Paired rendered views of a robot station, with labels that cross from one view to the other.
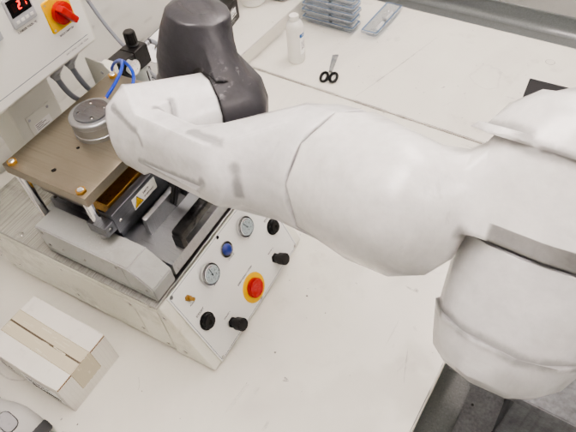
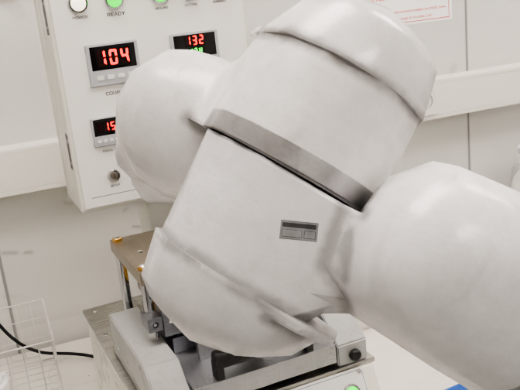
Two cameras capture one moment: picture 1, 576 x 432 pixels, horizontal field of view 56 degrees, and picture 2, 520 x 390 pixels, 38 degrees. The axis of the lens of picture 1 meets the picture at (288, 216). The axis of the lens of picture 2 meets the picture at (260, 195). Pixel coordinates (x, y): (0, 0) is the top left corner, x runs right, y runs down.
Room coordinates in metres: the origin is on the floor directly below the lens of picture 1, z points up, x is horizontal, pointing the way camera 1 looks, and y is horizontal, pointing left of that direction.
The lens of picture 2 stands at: (-0.15, -0.39, 1.49)
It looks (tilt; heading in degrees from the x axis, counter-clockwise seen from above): 16 degrees down; 34
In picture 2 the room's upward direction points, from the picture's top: 6 degrees counter-clockwise
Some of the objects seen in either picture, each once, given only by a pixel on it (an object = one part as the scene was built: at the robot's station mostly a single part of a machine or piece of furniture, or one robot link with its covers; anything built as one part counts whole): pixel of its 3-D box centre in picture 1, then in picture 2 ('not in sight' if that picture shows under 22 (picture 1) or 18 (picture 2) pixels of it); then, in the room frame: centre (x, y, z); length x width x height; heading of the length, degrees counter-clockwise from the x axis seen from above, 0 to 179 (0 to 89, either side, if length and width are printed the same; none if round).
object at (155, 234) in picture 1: (143, 192); (227, 326); (0.70, 0.26, 0.97); 0.30 x 0.22 x 0.08; 57
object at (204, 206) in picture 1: (202, 209); (262, 350); (0.62, 0.15, 0.99); 0.15 x 0.02 x 0.04; 147
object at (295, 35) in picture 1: (295, 38); not in sight; (1.39, -0.08, 0.82); 0.05 x 0.05 x 0.14
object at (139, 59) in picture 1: (133, 69); not in sight; (0.98, 0.29, 1.05); 0.15 x 0.05 x 0.15; 147
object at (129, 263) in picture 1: (104, 253); (147, 360); (0.57, 0.32, 0.97); 0.25 x 0.05 x 0.07; 57
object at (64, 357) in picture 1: (54, 351); not in sight; (0.49, 0.46, 0.80); 0.19 x 0.13 x 0.09; 52
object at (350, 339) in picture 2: not in sight; (313, 313); (0.80, 0.16, 0.97); 0.26 x 0.05 x 0.07; 57
